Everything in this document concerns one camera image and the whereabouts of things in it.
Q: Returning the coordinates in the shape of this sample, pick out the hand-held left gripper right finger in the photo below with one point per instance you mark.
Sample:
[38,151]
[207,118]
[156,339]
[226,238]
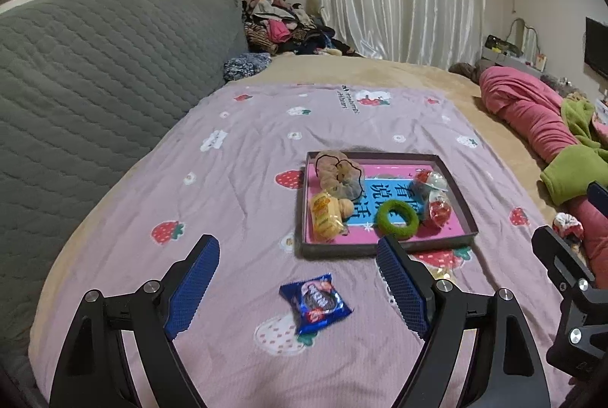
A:
[403,289]

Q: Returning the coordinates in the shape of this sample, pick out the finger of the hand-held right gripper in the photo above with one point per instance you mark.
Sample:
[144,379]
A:
[555,251]
[599,199]

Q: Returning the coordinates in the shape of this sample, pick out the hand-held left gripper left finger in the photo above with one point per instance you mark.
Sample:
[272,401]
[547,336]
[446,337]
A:
[190,289]

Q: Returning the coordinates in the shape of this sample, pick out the white red hair scrunchie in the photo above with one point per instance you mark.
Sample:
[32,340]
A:
[567,225]

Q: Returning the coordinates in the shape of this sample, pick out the green hair scrunchie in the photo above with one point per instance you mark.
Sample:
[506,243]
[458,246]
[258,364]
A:
[384,225]

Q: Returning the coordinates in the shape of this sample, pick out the purple cardboard box tray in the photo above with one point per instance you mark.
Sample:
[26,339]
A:
[332,252]

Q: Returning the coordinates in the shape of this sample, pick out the clear red candy packet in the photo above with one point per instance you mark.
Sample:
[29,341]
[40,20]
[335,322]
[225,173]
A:
[439,210]

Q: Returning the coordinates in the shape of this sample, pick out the blue cookie packet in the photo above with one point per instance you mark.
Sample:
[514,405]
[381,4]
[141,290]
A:
[316,303]

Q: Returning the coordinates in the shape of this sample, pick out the yellow snack packet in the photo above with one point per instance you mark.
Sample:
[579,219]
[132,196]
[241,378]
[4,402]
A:
[325,215]

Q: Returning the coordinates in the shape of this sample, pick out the red white egg toy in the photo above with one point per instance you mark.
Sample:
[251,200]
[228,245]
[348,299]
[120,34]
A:
[430,182]

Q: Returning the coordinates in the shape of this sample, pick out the beige hair scrunchie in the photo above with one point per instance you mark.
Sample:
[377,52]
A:
[332,180]

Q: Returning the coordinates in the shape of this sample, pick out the green fleece blanket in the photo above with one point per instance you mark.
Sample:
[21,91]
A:
[570,170]

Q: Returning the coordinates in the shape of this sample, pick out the grey fuzzy cloth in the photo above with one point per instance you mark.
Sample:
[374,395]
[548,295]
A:
[560,87]

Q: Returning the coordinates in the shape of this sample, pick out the pink quilt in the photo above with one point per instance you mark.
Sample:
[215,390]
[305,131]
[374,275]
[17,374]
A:
[522,104]

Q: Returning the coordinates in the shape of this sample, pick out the pink strawberry print blanket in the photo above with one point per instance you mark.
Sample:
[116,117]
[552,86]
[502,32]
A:
[237,151]

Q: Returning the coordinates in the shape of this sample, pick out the black television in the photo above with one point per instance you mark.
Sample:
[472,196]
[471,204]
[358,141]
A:
[597,46]

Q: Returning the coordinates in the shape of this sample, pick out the cluttered vanity table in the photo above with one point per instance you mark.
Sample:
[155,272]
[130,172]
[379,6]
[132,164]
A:
[498,51]

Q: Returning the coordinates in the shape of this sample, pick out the white framed vanity mirror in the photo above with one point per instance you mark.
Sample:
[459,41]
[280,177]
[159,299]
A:
[518,35]

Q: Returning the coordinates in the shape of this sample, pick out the brown garment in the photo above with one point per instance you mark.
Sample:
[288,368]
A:
[463,69]

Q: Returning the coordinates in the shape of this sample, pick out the grey quilted headboard cover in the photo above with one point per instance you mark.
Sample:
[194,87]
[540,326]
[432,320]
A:
[95,80]

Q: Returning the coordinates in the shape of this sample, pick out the blue patterned cloth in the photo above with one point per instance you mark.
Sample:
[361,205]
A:
[244,66]

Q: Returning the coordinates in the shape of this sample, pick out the pile of clothes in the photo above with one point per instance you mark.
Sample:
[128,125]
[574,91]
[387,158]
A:
[285,27]

